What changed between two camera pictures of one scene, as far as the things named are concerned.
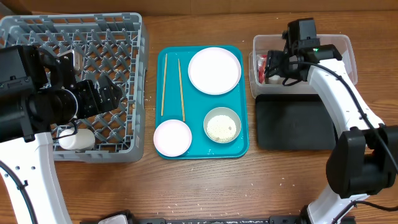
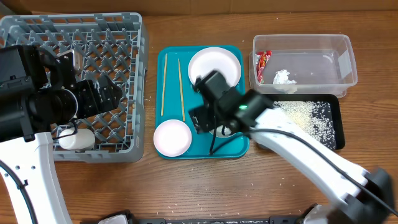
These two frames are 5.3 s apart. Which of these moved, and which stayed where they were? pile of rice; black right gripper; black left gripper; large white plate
Moved: pile of rice; black right gripper
Stayed: black left gripper; large white plate
